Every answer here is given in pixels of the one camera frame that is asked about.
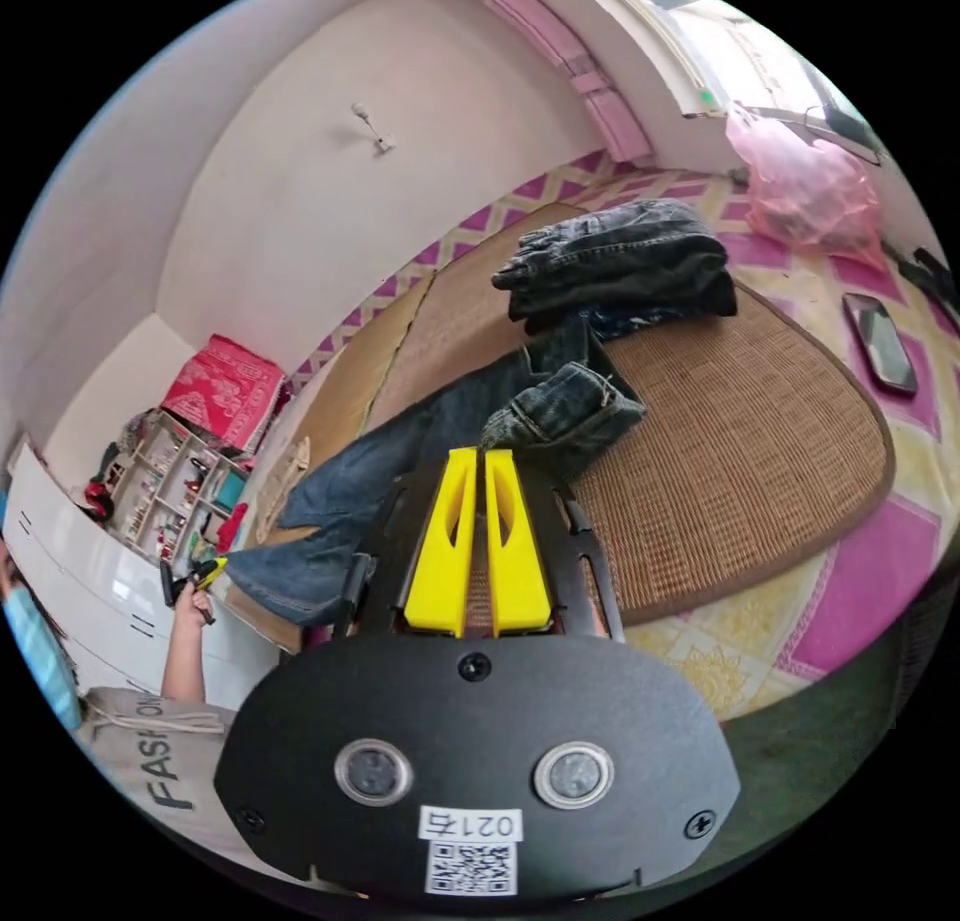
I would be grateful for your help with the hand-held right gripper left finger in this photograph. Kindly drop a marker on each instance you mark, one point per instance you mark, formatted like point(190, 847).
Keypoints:
point(439, 561)

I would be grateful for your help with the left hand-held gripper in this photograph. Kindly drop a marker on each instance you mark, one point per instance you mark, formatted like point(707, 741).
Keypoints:
point(169, 583)

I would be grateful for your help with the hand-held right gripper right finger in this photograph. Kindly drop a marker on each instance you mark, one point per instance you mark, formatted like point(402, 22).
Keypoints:
point(517, 561)

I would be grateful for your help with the blue jeans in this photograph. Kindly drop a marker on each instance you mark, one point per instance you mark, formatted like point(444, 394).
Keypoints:
point(390, 456)

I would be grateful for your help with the person's left forearm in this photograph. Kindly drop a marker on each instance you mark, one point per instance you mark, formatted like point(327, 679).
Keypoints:
point(184, 662)

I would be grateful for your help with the person's left hand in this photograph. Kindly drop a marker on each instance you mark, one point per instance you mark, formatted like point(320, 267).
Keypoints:
point(191, 610)

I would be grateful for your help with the white shelf with small items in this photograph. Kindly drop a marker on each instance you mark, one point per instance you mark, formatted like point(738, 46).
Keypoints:
point(176, 486)

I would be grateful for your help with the white cupboard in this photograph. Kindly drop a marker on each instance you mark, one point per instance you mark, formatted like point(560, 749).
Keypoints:
point(97, 568)

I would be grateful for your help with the red patterned cloth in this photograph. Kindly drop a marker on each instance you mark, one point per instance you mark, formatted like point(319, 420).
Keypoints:
point(221, 392)

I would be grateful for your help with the person's body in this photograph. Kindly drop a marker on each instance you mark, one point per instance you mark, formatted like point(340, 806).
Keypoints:
point(142, 756)

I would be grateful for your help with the bed with woven mat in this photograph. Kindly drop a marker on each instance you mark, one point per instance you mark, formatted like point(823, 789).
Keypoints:
point(750, 448)

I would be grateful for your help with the pile of clothes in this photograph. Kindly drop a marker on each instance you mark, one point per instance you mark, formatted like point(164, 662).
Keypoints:
point(630, 261)

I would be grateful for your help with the black smartphone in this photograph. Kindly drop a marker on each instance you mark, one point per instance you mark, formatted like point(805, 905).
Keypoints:
point(879, 343)

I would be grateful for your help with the pink plastic bag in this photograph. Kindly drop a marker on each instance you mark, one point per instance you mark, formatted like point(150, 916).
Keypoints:
point(806, 186)

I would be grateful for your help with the window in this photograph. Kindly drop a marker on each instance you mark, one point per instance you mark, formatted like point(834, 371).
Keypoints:
point(757, 43)

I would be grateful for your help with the wall lamp bulb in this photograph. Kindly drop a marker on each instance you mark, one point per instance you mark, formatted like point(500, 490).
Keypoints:
point(373, 127)

